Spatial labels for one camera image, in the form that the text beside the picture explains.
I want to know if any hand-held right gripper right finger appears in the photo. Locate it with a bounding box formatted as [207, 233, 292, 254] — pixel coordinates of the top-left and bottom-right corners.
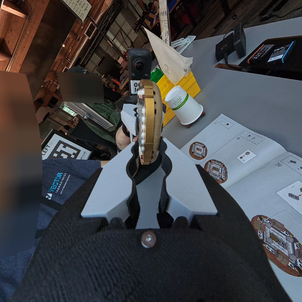
[157, 137, 218, 228]

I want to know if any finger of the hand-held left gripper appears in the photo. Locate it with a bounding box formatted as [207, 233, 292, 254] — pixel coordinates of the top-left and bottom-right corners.
[120, 104, 139, 143]

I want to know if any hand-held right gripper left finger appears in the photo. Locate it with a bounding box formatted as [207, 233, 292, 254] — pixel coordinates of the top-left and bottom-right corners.
[81, 142, 142, 228]

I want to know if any gold round lego base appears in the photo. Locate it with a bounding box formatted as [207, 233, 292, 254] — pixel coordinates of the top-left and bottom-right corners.
[136, 79, 164, 165]

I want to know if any lego instruction booklet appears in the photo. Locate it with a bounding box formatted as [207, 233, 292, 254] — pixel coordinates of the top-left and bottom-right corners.
[180, 114, 302, 277]

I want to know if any person's left hand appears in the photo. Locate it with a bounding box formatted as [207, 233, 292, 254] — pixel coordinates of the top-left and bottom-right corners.
[116, 125, 139, 152]

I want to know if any green plastic bin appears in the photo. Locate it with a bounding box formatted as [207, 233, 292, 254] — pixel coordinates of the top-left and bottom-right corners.
[151, 68, 164, 83]

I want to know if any white paper bag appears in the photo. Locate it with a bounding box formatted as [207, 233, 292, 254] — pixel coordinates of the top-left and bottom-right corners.
[144, 27, 193, 85]

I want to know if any document stand white base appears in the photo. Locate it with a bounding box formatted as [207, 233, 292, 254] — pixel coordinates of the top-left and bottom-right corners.
[171, 35, 197, 53]

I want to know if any printed instruction sheet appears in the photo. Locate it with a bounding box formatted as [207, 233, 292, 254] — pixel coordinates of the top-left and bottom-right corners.
[159, 0, 171, 45]

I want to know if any yellow plastic bin stack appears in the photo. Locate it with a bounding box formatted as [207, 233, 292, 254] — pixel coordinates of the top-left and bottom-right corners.
[156, 71, 201, 126]

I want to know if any white paper cup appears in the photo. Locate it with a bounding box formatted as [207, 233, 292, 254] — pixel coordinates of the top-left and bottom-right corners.
[165, 85, 204, 125]

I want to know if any framed marker sign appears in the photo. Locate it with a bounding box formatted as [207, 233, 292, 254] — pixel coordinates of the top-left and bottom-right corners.
[41, 129, 92, 161]

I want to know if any handwritten note board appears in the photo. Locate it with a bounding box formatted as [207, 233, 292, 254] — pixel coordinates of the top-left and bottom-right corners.
[62, 0, 92, 23]

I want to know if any black power adapter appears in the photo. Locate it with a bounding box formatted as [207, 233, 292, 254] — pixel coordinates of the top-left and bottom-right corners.
[215, 35, 235, 62]

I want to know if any black upright box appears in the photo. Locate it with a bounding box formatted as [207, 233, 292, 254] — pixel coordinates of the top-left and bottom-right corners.
[234, 22, 247, 59]

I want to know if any black battery orange stripe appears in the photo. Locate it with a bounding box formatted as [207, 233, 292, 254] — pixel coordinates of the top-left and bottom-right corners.
[248, 44, 275, 63]

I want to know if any black battery blue stripe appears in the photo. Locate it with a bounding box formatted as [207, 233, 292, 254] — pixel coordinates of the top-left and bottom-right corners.
[268, 41, 296, 63]

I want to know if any black desk mat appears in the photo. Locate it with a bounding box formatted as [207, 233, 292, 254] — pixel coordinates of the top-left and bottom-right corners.
[238, 35, 302, 73]

